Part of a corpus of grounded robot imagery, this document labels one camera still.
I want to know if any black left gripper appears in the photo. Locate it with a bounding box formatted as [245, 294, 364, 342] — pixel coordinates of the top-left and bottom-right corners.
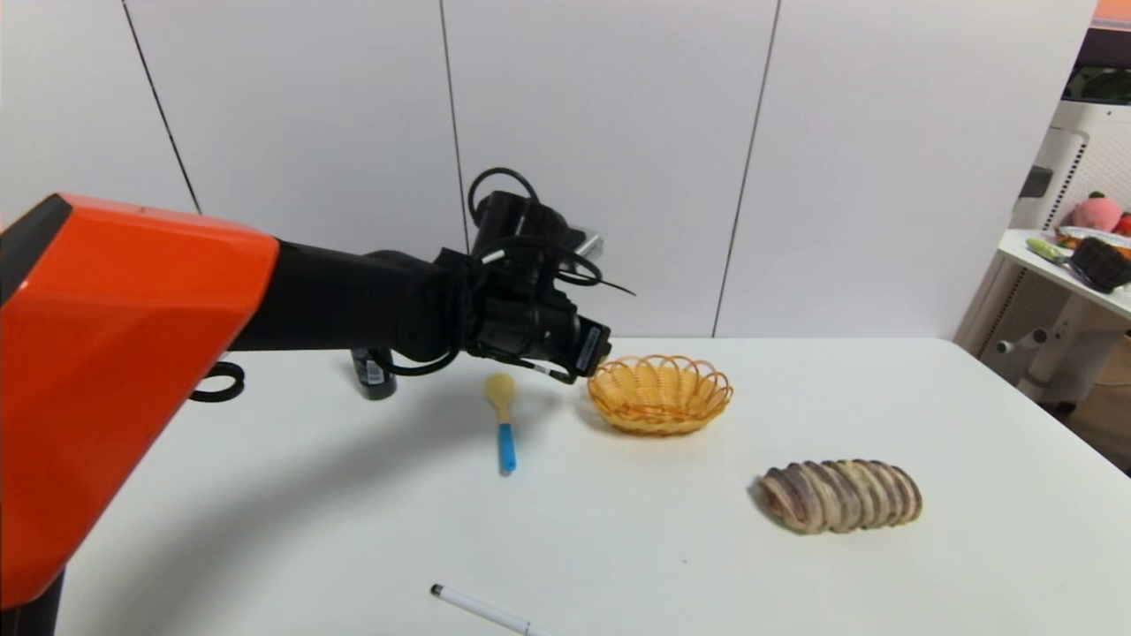
[530, 301, 613, 379]

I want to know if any yellow woven basket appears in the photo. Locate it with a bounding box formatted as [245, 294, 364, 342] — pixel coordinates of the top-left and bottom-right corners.
[588, 354, 734, 436]

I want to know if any black woven basket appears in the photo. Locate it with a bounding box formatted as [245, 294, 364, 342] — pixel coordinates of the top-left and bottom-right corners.
[1067, 237, 1131, 294]

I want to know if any black squeeze tube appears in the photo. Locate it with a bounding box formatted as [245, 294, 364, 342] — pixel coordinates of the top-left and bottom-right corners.
[350, 347, 398, 401]

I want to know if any striped bread loaf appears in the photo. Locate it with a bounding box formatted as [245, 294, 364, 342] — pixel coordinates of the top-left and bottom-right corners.
[756, 458, 923, 534]

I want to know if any white marker pen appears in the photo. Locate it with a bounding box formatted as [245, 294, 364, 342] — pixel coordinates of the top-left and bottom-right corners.
[430, 583, 553, 636]

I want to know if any white side desk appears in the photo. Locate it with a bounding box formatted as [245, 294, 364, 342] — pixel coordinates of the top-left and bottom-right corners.
[997, 228, 1131, 416]

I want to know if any orange rimmed plate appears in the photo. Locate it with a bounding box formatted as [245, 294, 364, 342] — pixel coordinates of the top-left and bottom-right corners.
[1053, 224, 1131, 261]

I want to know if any pink plush toy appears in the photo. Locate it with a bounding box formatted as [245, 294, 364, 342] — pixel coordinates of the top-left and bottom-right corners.
[1071, 192, 1125, 234]

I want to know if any dark monitor screen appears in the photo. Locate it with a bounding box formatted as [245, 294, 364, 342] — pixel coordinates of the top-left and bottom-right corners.
[1060, 26, 1131, 105]

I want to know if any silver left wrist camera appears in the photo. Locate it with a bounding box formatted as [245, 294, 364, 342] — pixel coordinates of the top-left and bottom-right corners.
[565, 228, 605, 264]

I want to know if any yellow spoon blue handle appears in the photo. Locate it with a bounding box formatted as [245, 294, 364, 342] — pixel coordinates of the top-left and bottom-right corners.
[484, 372, 519, 477]

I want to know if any black cable loop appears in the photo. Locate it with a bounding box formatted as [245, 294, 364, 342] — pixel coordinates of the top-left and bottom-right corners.
[188, 360, 246, 404]

